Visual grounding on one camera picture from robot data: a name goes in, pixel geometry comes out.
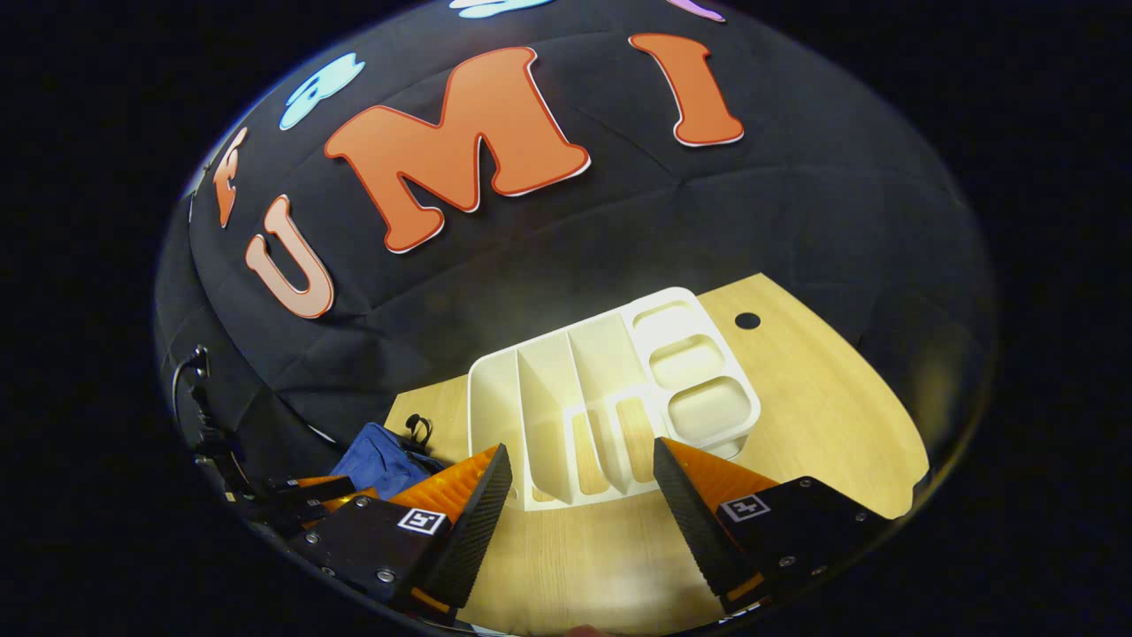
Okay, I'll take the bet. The blue schoolbag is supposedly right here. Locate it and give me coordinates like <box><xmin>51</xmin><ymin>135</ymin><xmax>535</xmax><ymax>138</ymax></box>
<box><xmin>328</xmin><ymin>413</ymin><xmax>448</xmax><ymax>502</ymax></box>

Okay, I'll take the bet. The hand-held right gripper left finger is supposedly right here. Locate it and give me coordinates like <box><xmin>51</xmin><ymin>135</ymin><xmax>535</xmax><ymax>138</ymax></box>
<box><xmin>294</xmin><ymin>443</ymin><xmax>515</xmax><ymax>620</ymax></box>

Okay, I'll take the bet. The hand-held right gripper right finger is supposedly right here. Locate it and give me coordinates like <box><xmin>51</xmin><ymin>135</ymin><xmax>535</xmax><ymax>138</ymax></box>
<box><xmin>651</xmin><ymin>436</ymin><xmax>896</xmax><ymax>615</ymax></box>

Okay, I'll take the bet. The white bookshelf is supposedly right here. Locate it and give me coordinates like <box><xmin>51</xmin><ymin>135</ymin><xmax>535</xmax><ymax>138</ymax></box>
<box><xmin>466</xmin><ymin>286</ymin><xmax>762</xmax><ymax>513</ymax></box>

